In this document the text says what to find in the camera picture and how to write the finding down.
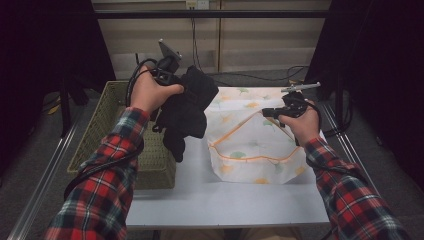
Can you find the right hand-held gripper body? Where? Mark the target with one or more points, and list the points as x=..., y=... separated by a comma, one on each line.
x=295, y=105

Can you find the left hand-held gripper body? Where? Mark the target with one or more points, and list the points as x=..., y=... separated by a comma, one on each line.
x=166, y=70

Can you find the white leaf-print zip bag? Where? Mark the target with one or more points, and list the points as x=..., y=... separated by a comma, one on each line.
x=253, y=150

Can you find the black cloth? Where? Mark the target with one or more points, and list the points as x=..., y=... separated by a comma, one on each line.
x=186, y=110

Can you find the green woven basket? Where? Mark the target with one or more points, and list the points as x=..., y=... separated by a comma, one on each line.
x=156, y=160

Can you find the person's right hand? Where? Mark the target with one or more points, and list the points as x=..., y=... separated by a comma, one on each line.
x=306, y=128

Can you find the person's left hand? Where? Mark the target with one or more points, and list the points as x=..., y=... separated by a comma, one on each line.
x=146, y=95

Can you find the black metal stand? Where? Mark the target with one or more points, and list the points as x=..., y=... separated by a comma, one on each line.
x=339, y=100
x=65, y=110

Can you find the black horizontal bar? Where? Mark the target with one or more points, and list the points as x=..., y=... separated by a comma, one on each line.
x=233, y=14

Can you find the dark curtain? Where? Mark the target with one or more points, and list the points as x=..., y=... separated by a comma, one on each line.
x=383, y=66
x=43, y=50

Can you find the yellow floor tape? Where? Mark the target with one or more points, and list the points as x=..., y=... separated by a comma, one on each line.
x=54, y=110

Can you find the black wall hook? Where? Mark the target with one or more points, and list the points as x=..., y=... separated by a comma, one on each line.
x=136, y=57

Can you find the metal floor rail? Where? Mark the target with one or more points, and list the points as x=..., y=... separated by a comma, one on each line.
x=36, y=200
x=343, y=140

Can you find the white wall socket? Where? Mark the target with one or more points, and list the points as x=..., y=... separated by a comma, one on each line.
x=197, y=4

